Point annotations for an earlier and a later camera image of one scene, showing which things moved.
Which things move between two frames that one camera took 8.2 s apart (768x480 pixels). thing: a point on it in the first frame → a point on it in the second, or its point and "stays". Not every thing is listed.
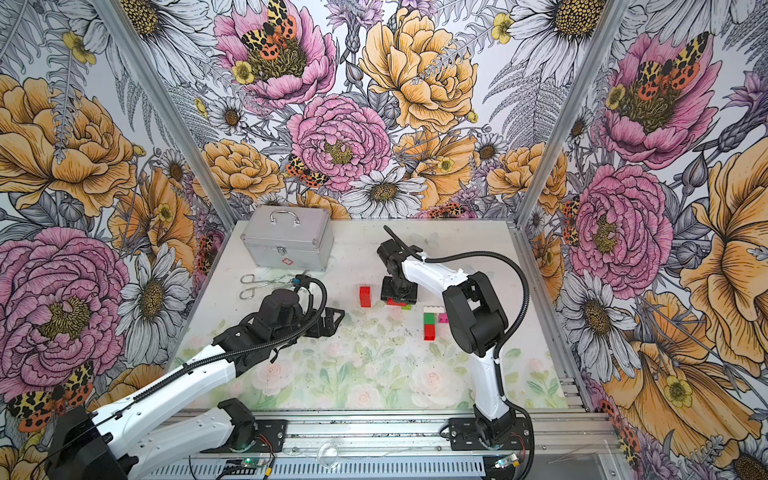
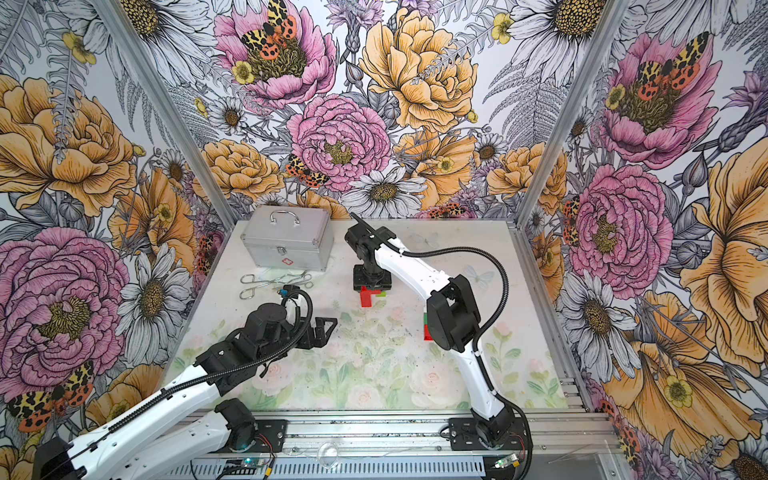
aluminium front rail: x=554 y=433 stays
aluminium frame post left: x=163 y=99 stays
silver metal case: x=290 y=237 stays
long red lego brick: x=391 y=302 → x=364 y=292
